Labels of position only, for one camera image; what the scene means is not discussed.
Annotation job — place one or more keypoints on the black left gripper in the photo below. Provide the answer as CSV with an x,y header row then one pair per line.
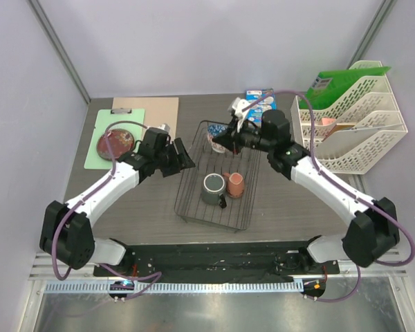
x,y
181,160

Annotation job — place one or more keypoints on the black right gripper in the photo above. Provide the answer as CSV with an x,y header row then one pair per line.
x,y
232,139

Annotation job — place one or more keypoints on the white bowl red diamond pattern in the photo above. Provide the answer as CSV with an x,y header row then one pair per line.
x,y
214,130

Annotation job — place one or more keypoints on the red floral plate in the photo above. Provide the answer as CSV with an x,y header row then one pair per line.
x,y
120,141

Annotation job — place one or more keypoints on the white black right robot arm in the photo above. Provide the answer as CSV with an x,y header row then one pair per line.
x,y
369,233

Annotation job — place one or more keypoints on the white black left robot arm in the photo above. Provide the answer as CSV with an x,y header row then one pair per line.
x,y
67,231

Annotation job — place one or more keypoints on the blue picture book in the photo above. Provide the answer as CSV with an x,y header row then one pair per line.
x,y
255,112

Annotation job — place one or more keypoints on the grey ceramic mug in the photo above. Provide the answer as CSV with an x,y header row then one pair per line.
x,y
213,190

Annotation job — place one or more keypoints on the pink dotted ceramic mug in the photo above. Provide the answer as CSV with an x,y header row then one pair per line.
x,y
235,185

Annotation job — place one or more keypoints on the light green clipboard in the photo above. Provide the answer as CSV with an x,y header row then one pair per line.
x,y
129,119

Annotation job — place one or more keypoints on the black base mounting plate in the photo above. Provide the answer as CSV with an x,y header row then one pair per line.
x,y
218,263

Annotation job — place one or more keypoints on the green plastic folder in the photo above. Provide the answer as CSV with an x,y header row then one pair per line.
x,y
328,86

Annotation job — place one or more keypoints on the white plastic file organizer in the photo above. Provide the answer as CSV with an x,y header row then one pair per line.
x,y
357,130

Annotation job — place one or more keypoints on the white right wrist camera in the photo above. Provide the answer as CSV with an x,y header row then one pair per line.
x,y
239,109

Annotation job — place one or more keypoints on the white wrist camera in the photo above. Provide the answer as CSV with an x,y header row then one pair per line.
x,y
239,109
165,127

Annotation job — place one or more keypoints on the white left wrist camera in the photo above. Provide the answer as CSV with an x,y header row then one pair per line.
x,y
165,127

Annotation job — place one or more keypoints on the grey wire dish rack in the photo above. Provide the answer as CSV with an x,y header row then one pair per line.
x,y
189,204

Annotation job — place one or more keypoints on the white slotted cable duct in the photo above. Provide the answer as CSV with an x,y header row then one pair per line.
x,y
121,287

